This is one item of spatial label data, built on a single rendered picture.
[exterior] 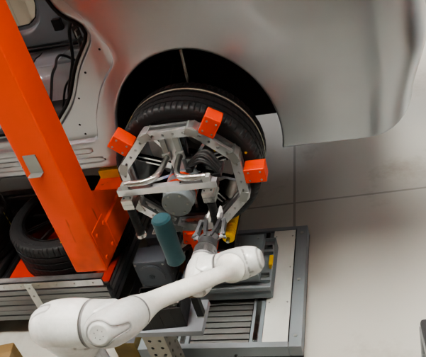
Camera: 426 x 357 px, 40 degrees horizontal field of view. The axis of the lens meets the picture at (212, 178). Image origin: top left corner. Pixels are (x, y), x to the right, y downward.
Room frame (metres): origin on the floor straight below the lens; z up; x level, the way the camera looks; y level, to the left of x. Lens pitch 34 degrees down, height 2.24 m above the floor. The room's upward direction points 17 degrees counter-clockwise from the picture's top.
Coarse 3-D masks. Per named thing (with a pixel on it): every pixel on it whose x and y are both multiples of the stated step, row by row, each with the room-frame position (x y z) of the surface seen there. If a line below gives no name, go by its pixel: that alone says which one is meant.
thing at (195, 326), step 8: (192, 304) 1.81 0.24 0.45; (208, 304) 1.79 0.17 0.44; (192, 312) 1.76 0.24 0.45; (192, 320) 1.72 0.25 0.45; (200, 320) 1.71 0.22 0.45; (168, 328) 1.72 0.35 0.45; (176, 328) 1.70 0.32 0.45; (184, 328) 1.69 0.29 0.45; (192, 328) 1.68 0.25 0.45; (200, 328) 1.67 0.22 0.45; (136, 336) 1.75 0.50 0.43; (144, 336) 1.73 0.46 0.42; (152, 336) 1.72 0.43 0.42
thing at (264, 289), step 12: (264, 252) 2.31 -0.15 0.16; (276, 252) 2.33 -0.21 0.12; (264, 264) 2.24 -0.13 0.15; (180, 276) 2.31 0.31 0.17; (264, 276) 2.13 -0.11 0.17; (216, 288) 2.17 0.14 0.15; (228, 288) 2.13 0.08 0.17; (240, 288) 2.10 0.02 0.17; (252, 288) 2.08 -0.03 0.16; (264, 288) 2.06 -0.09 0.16
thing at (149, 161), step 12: (216, 132) 2.14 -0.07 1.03; (204, 144) 2.18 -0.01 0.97; (144, 156) 2.28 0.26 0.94; (216, 156) 2.17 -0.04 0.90; (144, 168) 2.36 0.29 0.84; (156, 168) 2.44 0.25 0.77; (204, 168) 2.19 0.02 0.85; (156, 180) 2.27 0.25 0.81; (228, 180) 2.35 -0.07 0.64; (228, 192) 2.23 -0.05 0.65; (204, 204) 2.25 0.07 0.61; (216, 204) 2.21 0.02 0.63
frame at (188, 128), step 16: (144, 128) 2.19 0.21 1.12; (160, 128) 2.17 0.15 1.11; (176, 128) 2.11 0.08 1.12; (192, 128) 2.08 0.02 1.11; (144, 144) 2.15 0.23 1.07; (208, 144) 2.06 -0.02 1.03; (224, 144) 2.06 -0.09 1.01; (128, 160) 2.18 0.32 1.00; (240, 160) 2.03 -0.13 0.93; (128, 176) 2.19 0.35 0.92; (240, 176) 2.03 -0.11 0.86; (240, 192) 2.04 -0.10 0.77; (144, 208) 2.19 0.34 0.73; (160, 208) 2.21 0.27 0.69; (224, 208) 2.12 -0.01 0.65; (176, 224) 2.15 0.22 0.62; (192, 224) 2.12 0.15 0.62; (208, 224) 2.10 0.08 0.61
